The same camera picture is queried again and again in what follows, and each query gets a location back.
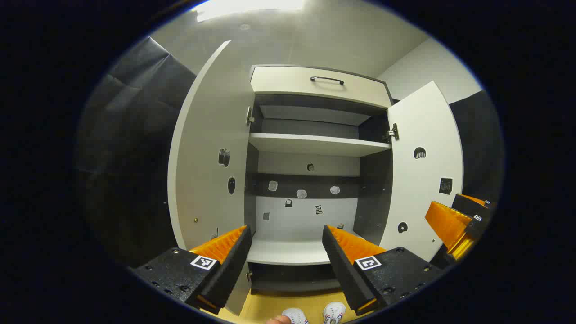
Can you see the white canvas shoe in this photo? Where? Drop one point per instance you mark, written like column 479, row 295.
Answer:
column 294, row 316
column 334, row 312

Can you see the white and grey shoe cabinet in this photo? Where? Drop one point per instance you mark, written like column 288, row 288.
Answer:
column 306, row 225

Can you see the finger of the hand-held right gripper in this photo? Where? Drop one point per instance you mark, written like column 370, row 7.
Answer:
column 447, row 222
column 468, row 204

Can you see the white cabinet shelf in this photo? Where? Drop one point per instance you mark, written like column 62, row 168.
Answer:
column 315, row 145
column 288, row 252

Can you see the white cabinet drawer front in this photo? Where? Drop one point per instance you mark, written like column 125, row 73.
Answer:
column 297, row 87

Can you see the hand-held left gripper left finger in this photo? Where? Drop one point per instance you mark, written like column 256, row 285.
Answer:
column 231, row 265

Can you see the black backdrop cloth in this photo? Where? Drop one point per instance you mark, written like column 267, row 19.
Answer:
column 130, row 157
column 479, row 144

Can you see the metal door hinge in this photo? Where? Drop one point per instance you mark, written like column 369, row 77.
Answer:
column 392, row 132
column 249, row 118

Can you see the ceiling light panel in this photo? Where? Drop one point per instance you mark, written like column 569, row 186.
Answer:
column 247, row 8

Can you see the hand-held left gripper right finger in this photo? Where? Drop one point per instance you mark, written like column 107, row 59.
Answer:
column 344, row 270

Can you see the white shoe cabinet door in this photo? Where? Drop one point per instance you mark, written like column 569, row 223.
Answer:
column 423, row 126
column 207, row 135

